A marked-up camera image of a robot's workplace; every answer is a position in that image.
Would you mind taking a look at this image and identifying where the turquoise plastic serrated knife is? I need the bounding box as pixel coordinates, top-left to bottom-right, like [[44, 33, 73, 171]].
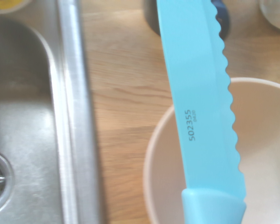
[[155, 0, 247, 224]]

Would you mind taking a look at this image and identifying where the white mug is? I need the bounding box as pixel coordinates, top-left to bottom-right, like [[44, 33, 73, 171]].
[[258, 0, 280, 32]]

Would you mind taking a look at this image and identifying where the black mug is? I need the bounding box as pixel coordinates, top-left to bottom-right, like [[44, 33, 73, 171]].
[[143, 0, 232, 40]]

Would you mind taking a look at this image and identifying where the stainless steel double sink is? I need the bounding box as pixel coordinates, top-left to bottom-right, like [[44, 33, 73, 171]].
[[0, 0, 101, 224]]

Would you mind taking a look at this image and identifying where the cream white bowl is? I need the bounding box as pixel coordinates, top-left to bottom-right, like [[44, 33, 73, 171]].
[[143, 77, 280, 224]]

